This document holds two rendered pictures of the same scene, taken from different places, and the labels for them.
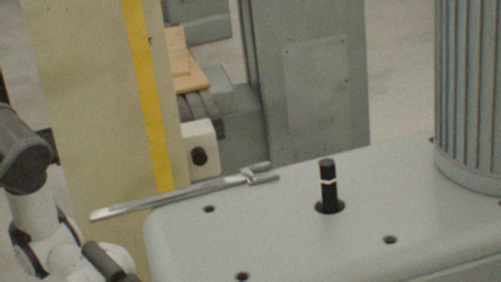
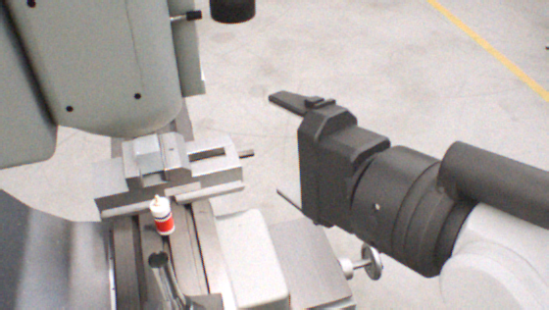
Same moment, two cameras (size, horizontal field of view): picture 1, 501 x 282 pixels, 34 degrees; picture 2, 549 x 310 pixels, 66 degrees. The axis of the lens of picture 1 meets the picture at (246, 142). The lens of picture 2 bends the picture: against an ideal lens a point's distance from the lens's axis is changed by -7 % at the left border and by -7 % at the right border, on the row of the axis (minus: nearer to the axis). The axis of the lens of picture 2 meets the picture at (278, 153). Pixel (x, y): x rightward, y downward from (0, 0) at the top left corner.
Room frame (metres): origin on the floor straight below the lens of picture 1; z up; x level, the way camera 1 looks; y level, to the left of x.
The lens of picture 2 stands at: (1.42, 0.12, 1.77)
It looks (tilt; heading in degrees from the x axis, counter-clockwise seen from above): 43 degrees down; 177
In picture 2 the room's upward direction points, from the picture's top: straight up
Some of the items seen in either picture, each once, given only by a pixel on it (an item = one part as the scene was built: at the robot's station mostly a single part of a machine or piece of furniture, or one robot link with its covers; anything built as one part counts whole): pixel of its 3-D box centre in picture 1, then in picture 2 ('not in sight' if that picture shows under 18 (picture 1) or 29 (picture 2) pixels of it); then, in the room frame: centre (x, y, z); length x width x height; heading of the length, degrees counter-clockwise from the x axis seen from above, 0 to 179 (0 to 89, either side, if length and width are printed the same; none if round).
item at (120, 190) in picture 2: not in sight; (166, 168); (0.65, -0.10, 1.01); 0.35 x 0.15 x 0.11; 105
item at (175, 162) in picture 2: not in sight; (174, 155); (0.65, -0.07, 1.05); 0.12 x 0.06 x 0.04; 15
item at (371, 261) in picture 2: not in sight; (360, 264); (0.71, 0.40, 0.66); 0.16 x 0.12 x 0.12; 103
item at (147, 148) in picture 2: not in sight; (149, 154); (0.66, -0.13, 1.07); 0.06 x 0.05 x 0.06; 15
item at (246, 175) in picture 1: (184, 193); not in sight; (0.89, 0.09, 1.89); 0.24 x 0.04 x 0.01; 104
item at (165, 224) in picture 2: not in sight; (161, 212); (0.79, -0.09, 1.01); 0.04 x 0.04 x 0.11
